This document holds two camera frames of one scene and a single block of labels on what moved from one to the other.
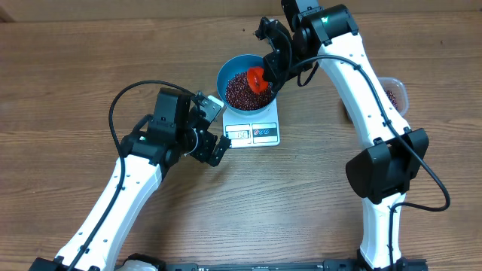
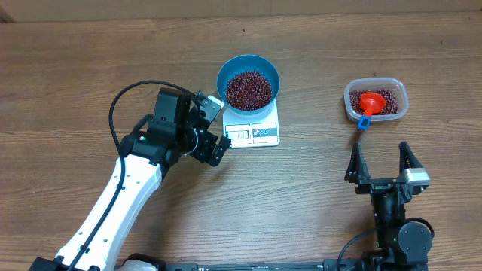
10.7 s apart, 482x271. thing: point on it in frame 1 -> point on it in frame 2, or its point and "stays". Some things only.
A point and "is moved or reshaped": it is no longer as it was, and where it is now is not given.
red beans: x=241 y=95 stays
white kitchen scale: x=251 y=131 stays
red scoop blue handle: x=256 y=80 is moved or reshaped
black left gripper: x=204 y=153 stays
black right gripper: x=279 y=73 -> x=356 y=173
